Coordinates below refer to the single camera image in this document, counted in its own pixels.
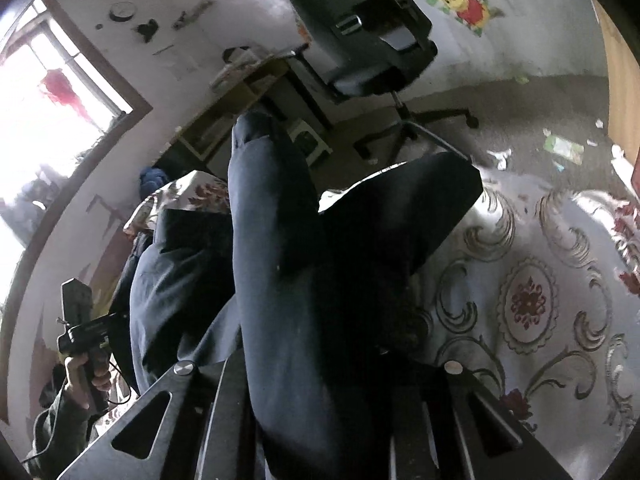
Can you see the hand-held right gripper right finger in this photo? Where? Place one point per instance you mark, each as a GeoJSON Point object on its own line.
{"type": "Point", "coordinates": [415, 420]}

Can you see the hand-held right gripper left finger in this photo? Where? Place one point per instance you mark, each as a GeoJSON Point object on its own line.
{"type": "Point", "coordinates": [227, 410]}

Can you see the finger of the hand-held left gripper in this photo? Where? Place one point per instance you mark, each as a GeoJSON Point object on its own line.
{"type": "Point", "coordinates": [114, 321]}

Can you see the dark blue jacket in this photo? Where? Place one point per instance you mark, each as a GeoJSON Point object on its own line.
{"type": "Point", "coordinates": [280, 270]}

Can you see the person's left forearm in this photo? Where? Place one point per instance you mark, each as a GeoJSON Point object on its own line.
{"type": "Point", "coordinates": [57, 425]}

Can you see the person's left hand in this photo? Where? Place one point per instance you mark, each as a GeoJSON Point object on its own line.
{"type": "Point", "coordinates": [80, 385]}

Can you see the blue cloth bundle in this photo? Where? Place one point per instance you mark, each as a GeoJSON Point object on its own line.
{"type": "Point", "coordinates": [152, 180]}

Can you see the floral bedspread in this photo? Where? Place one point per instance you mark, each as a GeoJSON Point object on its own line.
{"type": "Point", "coordinates": [530, 300]}

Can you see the window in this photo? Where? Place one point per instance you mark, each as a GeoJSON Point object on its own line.
{"type": "Point", "coordinates": [45, 125]}

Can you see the red hanging ornament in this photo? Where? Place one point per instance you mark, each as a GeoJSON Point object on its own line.
{"type": "Point", "coordinates": [65, 92]}

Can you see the wooden desk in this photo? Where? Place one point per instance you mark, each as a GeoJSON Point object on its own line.
{"type": "Point", "coordinates": [235, 105]}

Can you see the white plastic stool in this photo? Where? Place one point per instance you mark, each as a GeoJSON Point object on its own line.
{"type": "Point", "coordinates": [310, 140]}

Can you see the green packet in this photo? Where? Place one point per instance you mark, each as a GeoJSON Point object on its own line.
{"type": "Point", "coordinates": [564, 147]}

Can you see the black office chair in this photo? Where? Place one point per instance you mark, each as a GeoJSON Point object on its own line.
{"type": "Point", "coordinates": [360, 30]}

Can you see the wooden cabinet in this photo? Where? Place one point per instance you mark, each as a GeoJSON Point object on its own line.
{"type": "Point", "coordinates": [622, 85]}

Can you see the round white wall fixture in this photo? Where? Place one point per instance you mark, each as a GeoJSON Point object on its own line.
{"type": "Point", "coordinates": [122, 11]}

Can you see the cartoon bear wall sticker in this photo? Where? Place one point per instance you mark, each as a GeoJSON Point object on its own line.
{"type": "Point", "coordinates": [462, 2]}

